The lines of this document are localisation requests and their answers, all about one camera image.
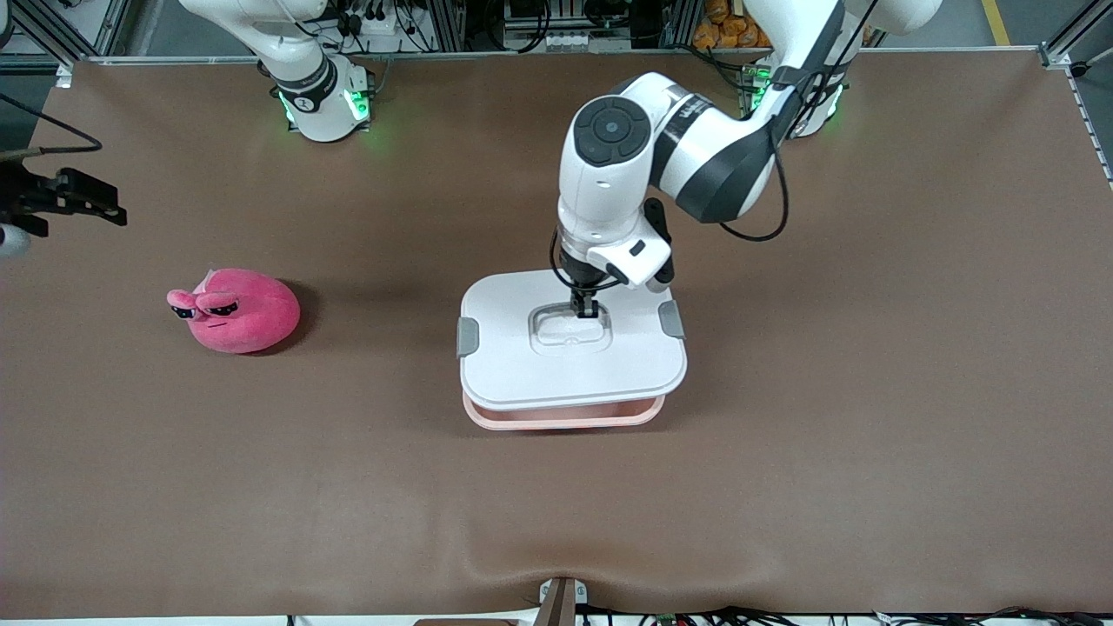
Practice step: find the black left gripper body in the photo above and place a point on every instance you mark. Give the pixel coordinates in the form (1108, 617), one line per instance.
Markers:
(581, 282)

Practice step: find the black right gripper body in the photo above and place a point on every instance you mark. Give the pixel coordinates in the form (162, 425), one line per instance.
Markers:
(24, 196)

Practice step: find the white box lid grey clips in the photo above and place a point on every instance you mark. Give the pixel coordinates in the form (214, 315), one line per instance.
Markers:
(565, 378)

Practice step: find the pink plush toy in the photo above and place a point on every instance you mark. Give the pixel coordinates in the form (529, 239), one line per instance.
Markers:
(243, 317)

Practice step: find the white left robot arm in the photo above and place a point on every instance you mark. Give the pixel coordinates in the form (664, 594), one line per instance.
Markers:
(609, 174)

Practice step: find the pink plastic box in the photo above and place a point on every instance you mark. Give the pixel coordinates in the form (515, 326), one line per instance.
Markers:
(565, 419)

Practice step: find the orange toy pile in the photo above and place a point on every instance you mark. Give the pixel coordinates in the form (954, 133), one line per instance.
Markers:
(722, 30)

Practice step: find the white socket box with plugs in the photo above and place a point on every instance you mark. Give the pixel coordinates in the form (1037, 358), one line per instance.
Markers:
(383, 35)

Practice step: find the white power strip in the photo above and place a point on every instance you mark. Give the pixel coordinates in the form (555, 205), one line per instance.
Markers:
(567, 41)

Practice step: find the aluminium frame profile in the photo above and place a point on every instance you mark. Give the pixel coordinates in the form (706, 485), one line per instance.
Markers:
(1065, 43)
(111, 26)

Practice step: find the silver table edge rail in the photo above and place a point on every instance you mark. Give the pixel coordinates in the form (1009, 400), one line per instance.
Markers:
(522, 54)

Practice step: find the metal table edge bracket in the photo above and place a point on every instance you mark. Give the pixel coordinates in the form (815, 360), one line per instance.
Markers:
(561, 604)

